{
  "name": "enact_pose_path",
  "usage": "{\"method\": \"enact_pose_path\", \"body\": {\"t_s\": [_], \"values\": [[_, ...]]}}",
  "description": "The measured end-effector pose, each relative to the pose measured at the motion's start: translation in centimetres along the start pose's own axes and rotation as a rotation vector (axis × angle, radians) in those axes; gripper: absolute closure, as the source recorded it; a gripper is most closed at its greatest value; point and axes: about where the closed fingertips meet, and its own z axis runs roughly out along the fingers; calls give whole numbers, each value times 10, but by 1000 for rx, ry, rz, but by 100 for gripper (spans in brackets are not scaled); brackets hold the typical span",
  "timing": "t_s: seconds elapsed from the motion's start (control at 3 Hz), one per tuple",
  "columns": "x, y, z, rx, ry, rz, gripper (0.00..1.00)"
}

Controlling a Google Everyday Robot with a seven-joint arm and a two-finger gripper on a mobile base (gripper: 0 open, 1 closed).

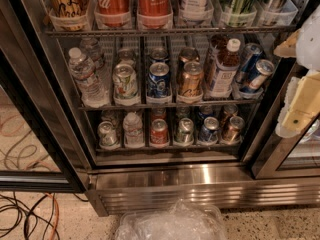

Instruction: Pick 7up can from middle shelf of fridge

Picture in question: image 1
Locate gold lacroix can top shelf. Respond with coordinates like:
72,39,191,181
43,0,92,32

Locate glass fridge door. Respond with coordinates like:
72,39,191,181
0,51,85,193
248,63,320,179

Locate left coca-cola can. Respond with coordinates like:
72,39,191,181
95,0,130,28

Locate bottom shelf gold can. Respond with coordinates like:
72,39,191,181
221,116,245,143

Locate green white 7up can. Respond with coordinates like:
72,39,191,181
112,63,138,99

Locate rear blue pepsi can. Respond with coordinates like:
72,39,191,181
149,47,169,64

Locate bottom shelf blue can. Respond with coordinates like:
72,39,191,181
198,117,219,142

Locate brown tea bottle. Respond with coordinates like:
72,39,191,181
205,34,228,70
206,38,241,98

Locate stainless steel fridge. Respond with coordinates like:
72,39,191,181
0,0,320,216

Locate front clear water bottle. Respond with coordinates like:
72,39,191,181
68,47,108,108

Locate right glass fridge door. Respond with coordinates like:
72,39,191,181
248,63,320,179

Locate green striped can top shelf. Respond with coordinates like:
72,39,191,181
219,0,254,27

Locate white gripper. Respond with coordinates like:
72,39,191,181
273,6,320,138

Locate left glass fridge door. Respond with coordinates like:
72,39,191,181
0,51,85,193

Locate rear gold soda can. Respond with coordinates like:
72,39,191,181
178,47,200,70

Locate orange cable on floor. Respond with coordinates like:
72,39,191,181
43,192,61,240

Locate rear 7up can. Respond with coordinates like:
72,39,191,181
117,48,136,67

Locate front red bull can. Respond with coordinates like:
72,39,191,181
240,59,274,93

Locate front blue pepsi can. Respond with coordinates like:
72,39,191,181
147,62,170,98

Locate front gold soda can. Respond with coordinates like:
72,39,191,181
178,61,203,97

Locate rear brown tea bottle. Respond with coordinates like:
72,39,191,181
205,34,228,70

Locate right coca-cola can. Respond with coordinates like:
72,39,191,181
138,0,169,29

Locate bottom shelf silver can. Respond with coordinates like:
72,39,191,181
97,121,118,148

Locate front brown tea bottle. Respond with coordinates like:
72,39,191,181
206,38,241,98

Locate white label bottle top shelf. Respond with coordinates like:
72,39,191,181
179,0,209,22

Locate bottom shelf green can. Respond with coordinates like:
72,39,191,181
175,118,194,143

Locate rear red bull can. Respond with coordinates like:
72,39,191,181
235,43,263,84

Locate black cables on floor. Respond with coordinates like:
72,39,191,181
0,192,89,240

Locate clear water bottle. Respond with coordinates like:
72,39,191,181
80,37,105,69
68,47,108,108

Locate red bull can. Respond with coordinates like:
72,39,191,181
240,59,274,93
235,43,263,84

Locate rear clear water bottle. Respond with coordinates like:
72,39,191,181
80,37,105,69

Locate coca-cola can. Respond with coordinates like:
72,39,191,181
138,0,169,29
95,0,130,28

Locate blue pepsi can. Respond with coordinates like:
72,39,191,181
147,62,170,98
149,47,169,64

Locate bottom shelf red coke can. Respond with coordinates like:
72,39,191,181
150,119,168,146

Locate clear plastic bag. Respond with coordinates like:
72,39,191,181
115,199,227,240

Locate gold soda can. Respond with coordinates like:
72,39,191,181
178,47,200,70
178,61,203,97

